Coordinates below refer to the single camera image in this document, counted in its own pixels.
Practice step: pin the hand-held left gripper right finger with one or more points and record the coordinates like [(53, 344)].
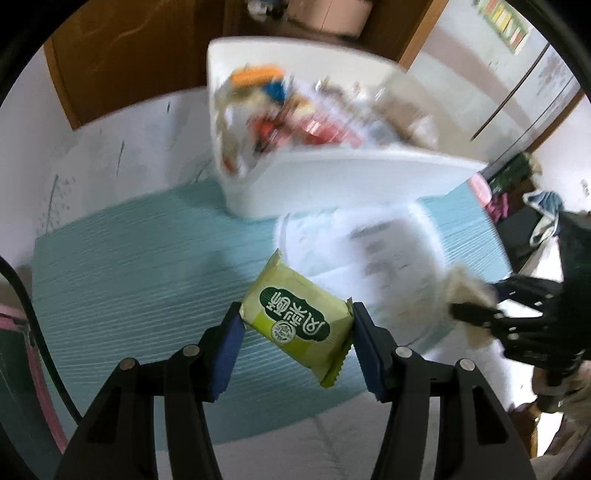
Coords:
[(369, 355)]

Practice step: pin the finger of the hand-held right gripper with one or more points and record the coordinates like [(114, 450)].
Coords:
[(526, 290), (480, 316)]

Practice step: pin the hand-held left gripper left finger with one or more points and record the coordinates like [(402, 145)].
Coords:
[(226, 355)]

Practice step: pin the green snack packet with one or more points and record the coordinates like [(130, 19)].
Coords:
[(295, 318)]

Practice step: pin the large translucent labelled packet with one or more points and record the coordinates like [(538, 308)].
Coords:
[(392, 263)]

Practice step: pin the white plastic box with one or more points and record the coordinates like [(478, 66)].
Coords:
[(332, 184)]

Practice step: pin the clear nut snack packet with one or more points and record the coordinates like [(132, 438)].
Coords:
[(406, 120)]

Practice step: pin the clear red-edged nut packet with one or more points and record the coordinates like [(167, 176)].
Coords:
[(263, 134)]

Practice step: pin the red and white snack packet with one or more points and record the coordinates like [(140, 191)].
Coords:
[(318, 129)]

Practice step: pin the small blue snack packet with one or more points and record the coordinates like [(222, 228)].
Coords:
[(277, 91)]

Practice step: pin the black bag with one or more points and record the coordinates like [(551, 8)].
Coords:
[(517, 230)]

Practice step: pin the blue and white cloth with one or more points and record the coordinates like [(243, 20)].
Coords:
[(547, 207)]

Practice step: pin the pink toy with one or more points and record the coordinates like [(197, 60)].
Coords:
[(498, 207)]

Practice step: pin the pink plastic stool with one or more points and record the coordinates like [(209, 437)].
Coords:
[(479, 189)]

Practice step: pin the teal striped table mat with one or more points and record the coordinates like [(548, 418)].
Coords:
[(138, 277)]

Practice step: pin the dark green object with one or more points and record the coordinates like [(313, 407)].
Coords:
[(515, 170)]

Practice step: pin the pale striped wardrobe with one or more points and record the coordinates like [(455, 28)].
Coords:
[(485, 92)]

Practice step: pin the pink-framed green chalkboard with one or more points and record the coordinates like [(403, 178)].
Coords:
[(14, 369)]

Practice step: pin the tree-printed tablecloth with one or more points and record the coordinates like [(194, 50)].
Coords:
[(115, 152)]

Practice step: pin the wooden door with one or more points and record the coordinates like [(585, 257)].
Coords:
[(129, 60)]

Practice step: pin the pink plastic basket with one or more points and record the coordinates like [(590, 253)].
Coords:
[(328, 16)]

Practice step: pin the wall poster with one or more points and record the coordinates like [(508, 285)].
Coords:
[(503, 23)]

